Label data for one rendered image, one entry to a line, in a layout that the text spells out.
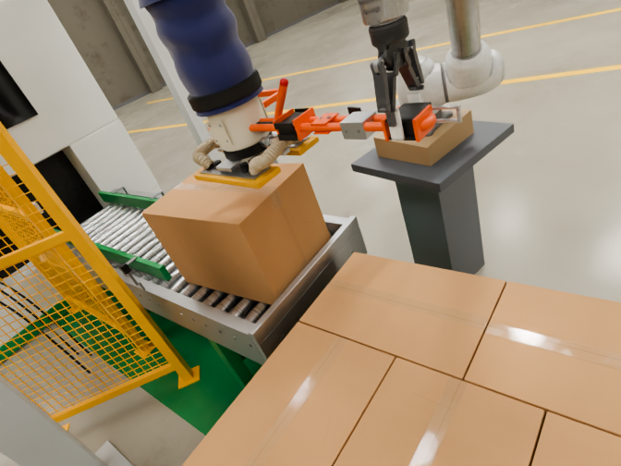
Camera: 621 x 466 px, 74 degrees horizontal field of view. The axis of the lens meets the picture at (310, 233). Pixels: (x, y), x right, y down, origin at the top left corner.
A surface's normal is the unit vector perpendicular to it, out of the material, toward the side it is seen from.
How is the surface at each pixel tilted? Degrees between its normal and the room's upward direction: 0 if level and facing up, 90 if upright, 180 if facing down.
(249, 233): 90
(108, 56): 90
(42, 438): 90
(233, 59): 77
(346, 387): 0
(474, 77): 113
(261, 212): 90
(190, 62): 73
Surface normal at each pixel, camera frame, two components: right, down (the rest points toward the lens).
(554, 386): -0.32, -0.79
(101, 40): 0.59, 0.28
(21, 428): 0.76, 0.13
